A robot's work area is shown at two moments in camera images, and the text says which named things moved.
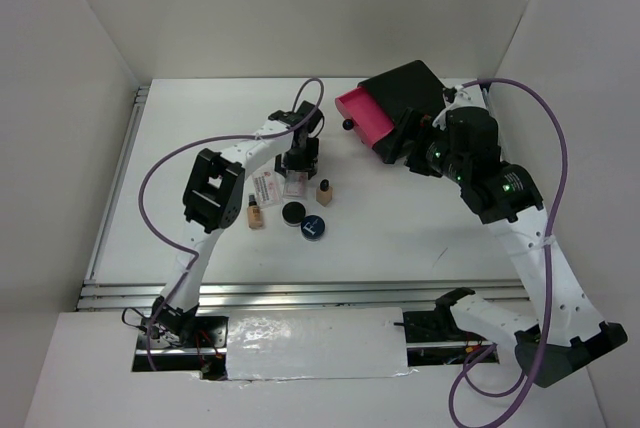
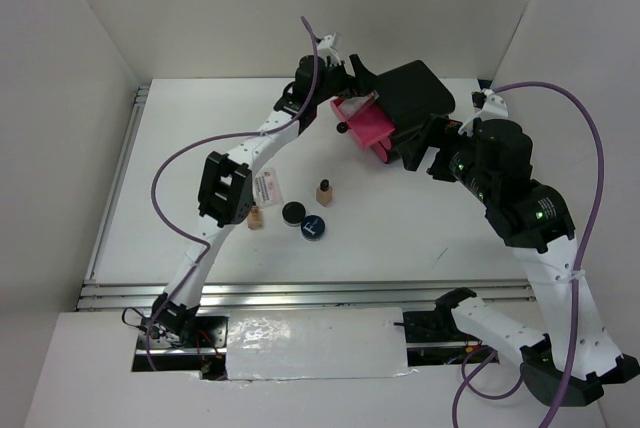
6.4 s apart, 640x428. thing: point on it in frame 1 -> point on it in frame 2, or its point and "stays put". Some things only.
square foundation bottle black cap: [324, 193] stays put
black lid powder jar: [293, 213] stays put
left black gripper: [309, 163] -> [363, 83]
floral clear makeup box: [296, 184] -> [351, 105]
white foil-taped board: [315, 343] stays put
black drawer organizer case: [413, 85] stays put
